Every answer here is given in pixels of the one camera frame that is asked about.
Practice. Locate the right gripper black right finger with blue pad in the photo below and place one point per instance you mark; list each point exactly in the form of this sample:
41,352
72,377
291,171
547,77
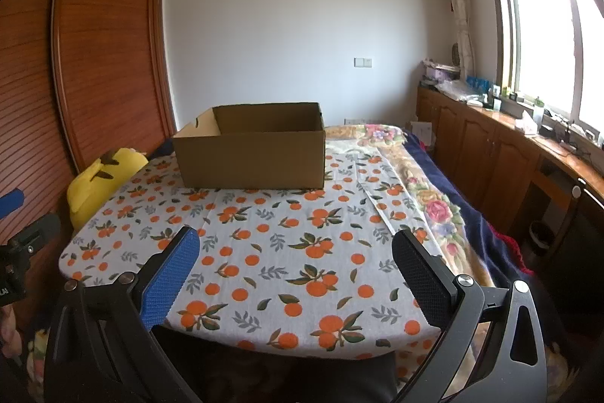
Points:
444,298

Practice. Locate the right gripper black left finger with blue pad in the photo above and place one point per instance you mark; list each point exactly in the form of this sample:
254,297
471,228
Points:
161,278

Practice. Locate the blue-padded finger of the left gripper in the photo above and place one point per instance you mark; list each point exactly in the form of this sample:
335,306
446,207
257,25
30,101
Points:
10,202

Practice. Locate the person's left hand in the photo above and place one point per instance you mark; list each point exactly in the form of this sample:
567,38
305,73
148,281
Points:
11,341

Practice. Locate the floral blue blanket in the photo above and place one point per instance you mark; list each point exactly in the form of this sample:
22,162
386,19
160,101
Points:
468,242

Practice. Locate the yellow plush toy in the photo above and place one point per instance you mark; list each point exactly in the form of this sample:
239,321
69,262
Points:
89,191

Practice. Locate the orange print bed sheet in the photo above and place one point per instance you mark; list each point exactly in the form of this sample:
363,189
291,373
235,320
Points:
291,272

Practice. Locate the wooden sideboard cabinet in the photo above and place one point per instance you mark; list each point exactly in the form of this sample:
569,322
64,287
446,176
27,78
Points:
512,180

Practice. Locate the wooden wardrobe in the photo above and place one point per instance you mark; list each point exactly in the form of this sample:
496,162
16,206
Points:
78,78

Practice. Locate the brown cardboard box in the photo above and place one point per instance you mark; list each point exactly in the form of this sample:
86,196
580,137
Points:
257,146

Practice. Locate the white wall switch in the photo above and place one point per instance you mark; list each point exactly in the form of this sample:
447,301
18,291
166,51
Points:
362,62

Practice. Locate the window with wooden frame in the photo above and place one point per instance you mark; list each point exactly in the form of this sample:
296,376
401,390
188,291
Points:
552,56

